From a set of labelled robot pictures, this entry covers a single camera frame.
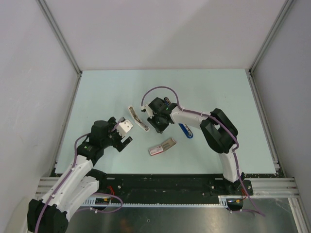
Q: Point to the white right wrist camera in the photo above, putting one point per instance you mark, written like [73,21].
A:
[146,108]

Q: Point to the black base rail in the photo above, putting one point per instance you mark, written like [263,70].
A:
[172,187]

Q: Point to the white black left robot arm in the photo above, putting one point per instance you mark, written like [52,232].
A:
[53,211]

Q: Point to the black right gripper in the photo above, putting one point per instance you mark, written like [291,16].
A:
[159,129]

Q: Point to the red white staple box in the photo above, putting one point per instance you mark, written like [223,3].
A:
[156,150]

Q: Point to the aluminium frame post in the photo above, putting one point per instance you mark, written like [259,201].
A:
[283,13]
[58,34]

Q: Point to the blue and black stapler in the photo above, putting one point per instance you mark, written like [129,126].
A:
[185,129]

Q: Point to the aluminium frame post left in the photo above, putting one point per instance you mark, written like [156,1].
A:
[58,34]

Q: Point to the aluminium frame crossbar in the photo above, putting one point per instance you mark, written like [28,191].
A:
[262,187]

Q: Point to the aluminium frame post right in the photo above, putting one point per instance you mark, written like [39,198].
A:
[283,13]

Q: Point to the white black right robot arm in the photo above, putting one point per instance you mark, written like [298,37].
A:
[218,130]

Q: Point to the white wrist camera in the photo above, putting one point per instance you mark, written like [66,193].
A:
[124,127]
[146,108]

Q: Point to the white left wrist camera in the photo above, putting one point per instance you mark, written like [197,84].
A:
[124,127]

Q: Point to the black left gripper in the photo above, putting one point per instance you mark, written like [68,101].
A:
[118,145]

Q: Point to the white slotted cable duct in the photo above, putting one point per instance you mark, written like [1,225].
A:
[105,201]

